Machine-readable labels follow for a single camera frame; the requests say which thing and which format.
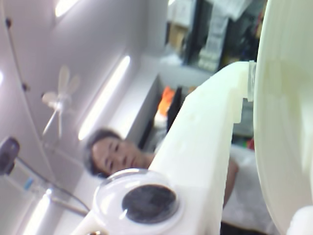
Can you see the white ceiling fan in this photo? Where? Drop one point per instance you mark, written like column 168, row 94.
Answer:
column 61, row 98

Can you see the long ceiling light tube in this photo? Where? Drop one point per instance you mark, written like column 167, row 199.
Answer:
column 36, row 213
column 64, row 6
column 105, row 98

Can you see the white plate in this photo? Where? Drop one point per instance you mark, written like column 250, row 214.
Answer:
column 281, row 98

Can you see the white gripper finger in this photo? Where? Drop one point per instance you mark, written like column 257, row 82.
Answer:
column 203, row 137
column 304, row 222

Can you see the orange object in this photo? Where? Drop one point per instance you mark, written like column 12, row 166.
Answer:
column 166, row 100

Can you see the person in white shirt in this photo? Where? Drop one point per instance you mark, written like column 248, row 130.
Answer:
column 115, row 154

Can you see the shelf with boxed goods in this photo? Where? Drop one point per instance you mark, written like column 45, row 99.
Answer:
column 210, row 36

